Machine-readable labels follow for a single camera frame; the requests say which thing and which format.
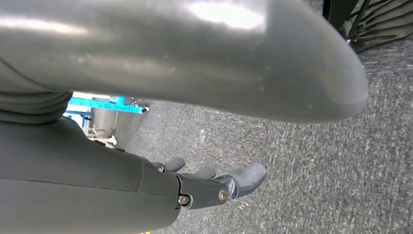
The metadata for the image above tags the blue metal shelf rack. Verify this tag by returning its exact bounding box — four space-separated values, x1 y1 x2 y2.
63 95 151 130

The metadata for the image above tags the black ribbed stanchion base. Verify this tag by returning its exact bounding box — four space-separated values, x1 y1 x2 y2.
342 0 413 54

